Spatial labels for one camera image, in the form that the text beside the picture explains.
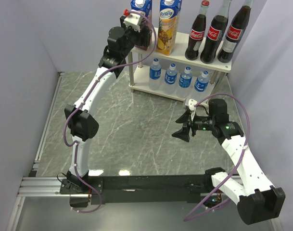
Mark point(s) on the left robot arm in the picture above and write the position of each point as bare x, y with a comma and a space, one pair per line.
79, 116

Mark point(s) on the black base crossbar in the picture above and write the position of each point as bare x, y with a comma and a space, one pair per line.
136, 189

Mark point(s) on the cola glass bottle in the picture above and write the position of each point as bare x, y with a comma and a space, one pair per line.
197, 32
235, 32
215, 33

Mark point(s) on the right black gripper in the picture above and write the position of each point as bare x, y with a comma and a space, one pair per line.
183, 134

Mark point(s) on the white two-tier wooden shelf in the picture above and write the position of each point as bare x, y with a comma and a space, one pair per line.
139, 76

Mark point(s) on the grape juice carton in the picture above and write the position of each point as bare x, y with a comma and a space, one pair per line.
145, 8

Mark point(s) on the aluminium frame rail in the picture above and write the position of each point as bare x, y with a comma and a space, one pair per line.
33, 186

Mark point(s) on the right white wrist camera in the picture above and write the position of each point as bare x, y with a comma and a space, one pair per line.
190, 104

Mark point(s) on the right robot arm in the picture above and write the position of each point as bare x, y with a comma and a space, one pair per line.
256, 197

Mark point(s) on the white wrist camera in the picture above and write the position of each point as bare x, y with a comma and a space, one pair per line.
133, 19
190, 104

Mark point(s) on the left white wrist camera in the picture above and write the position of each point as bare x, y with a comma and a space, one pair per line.
133, 19

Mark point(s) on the water bottle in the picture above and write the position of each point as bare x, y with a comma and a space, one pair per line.
184, 83
155, 75
170, 79
200, 85

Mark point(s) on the pineapple juice carton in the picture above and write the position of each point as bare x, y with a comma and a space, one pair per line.
168, 25

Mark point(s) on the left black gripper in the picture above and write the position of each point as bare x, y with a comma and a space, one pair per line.
144, 41

